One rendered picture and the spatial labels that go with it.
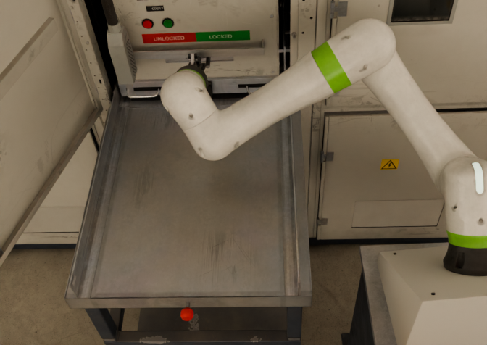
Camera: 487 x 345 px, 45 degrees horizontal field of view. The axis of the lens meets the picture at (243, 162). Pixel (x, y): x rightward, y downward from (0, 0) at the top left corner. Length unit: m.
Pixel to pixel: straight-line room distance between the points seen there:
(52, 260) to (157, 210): 1.12
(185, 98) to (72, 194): 1.06
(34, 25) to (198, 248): 0.73
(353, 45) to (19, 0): 0.83
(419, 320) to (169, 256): 0.64
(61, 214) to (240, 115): 1.25
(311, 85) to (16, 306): 1.71
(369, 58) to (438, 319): 0.59
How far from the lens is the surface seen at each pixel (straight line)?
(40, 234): 2.62
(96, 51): 1.83
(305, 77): 1.35
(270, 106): 1.37
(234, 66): 1.84
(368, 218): 2.40
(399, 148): 2.08
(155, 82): 1.90
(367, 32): 1.35
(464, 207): 1.40
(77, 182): 2.27
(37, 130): 1.73
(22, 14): 1.62
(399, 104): 1.53
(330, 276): 2.48
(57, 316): 2.56
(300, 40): 1.73
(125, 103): 1.96
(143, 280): 1.54
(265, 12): 1.72
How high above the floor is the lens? 2.16
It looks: 50 degrees down
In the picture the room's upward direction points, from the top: 5 degrees counter-clockwise
